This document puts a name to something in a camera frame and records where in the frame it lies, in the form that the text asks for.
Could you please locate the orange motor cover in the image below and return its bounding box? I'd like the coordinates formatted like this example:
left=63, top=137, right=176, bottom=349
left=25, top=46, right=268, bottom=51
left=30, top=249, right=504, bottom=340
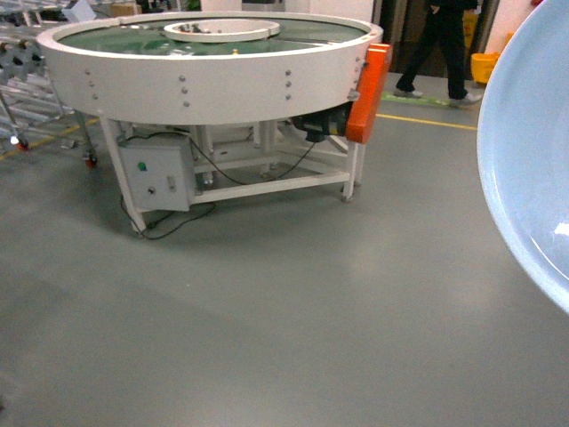
left=346, top=44, right=393, bottom=144

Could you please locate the light blue oval tray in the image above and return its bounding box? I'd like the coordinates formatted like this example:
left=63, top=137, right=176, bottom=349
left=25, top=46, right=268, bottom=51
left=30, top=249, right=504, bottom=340
left=477, top=1, right=568, bottom=310

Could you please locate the yellow mop bucket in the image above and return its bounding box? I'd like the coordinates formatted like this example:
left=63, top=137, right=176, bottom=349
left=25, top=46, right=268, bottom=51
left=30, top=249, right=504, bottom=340
left=470, top=52, right=501, bottom=85

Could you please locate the grey electrical control box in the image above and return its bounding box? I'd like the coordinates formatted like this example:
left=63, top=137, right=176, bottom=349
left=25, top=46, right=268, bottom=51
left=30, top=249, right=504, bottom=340
left=119, top=134, right=196, bottom=212

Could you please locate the metal roller conveyor rack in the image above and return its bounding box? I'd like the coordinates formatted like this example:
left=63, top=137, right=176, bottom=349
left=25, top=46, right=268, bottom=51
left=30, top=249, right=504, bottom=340
left=1, top=1, right=105, bottom=168

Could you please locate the black power cable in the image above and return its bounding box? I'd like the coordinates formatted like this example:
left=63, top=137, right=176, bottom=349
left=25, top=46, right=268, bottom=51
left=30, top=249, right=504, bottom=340
left=117, top=128, right=321, bottom=241

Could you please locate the person in black clothes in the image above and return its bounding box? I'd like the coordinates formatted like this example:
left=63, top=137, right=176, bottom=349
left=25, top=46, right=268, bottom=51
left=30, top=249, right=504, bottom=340
left=393, top=0, right=485, bottom=108

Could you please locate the white round conveyor table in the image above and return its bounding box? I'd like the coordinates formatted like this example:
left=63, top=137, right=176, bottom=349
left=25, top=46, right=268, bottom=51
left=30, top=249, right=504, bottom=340
left=37, top=12, right=383, bottom=236

